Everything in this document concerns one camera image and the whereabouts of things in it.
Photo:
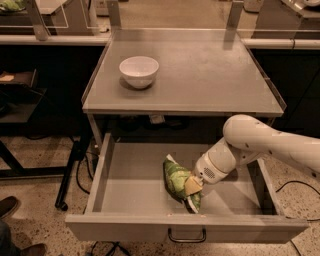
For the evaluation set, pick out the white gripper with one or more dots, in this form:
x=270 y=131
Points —
x=207 y=169

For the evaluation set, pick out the green jalapeno chip bag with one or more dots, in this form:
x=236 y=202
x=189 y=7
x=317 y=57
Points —
x=175 y=178

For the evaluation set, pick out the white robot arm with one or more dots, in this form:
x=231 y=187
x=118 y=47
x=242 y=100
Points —
x=244 y=139

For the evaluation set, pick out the open grey top drawer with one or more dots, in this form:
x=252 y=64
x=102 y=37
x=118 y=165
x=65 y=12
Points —
x=129 y=200

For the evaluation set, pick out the grey cabinet counter unit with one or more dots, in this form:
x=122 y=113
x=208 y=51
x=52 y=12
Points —
x=203 y=72

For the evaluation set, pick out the white ceramic bowl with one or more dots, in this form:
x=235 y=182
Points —
x=139 y=71

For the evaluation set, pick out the brown shoe lower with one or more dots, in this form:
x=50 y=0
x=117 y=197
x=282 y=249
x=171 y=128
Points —
x=34 y=250

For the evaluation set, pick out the brown shoe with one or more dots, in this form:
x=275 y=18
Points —
x=8 y=205
x=34 y=250

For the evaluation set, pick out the brown shoe upper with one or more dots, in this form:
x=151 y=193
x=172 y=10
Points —
x=8 y=205

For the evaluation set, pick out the green object top left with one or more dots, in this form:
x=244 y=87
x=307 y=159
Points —
x=12 y=5

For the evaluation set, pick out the black drawer handle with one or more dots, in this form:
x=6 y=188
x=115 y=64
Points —
x=183 y=236

